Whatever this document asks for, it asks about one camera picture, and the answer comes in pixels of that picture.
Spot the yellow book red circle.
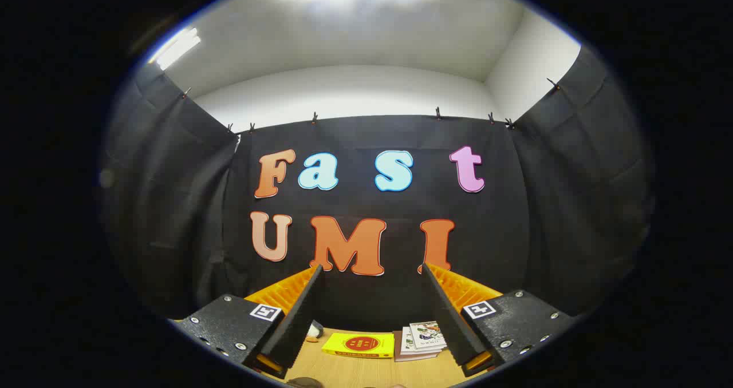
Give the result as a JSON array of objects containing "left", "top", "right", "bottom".
[{"left": 321, "top": 332, "right": 396, "bottom": 359}]

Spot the row of black clips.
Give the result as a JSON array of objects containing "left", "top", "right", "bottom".
[{"left": 182, "top": 78, "right": 562, "bottom": 134}]

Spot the black backdrop cloth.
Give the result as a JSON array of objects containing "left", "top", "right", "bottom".
[{"left": 100, "top": 45, "right": 656, "bottom": 334}]

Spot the ceiling tube light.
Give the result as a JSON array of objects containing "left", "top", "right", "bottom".
[{"left": 150, "top": 27, "right": 202, "bottom": 71}]

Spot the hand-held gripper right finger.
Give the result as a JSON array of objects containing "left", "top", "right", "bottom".
[{"left": 421, "top": 263, "right": 576, "bottom": 378}]

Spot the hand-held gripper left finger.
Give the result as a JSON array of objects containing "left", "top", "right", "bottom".
[{"left": 175, "top": 265, "right": 325, "bottom": 380}]

